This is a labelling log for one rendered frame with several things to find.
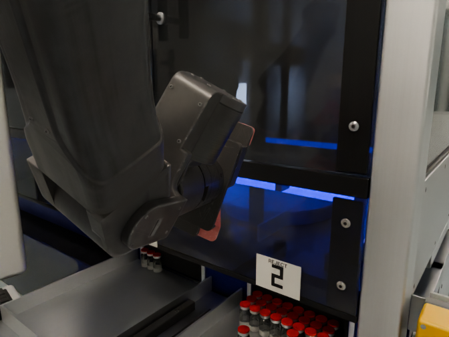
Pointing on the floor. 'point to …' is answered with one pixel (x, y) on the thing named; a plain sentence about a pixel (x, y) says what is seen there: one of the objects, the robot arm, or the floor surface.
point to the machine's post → (399, 162)
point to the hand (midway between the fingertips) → (224, 171)
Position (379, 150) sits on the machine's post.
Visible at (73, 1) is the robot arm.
